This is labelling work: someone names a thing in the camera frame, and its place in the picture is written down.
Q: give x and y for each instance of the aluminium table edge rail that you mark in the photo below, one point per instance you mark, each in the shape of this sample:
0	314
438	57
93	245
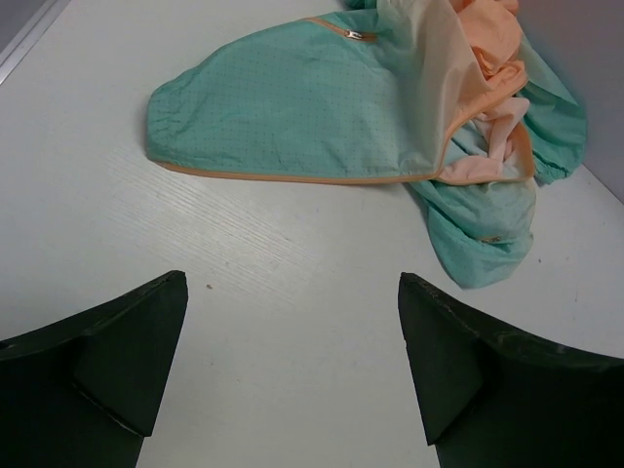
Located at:
23	23

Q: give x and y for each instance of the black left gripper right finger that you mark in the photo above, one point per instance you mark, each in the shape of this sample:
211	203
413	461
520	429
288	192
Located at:
493	395

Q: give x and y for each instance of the teal and peach jacket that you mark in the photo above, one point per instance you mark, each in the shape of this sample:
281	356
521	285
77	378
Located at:
446	97

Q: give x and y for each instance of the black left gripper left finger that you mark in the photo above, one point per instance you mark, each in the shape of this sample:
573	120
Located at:
86	391

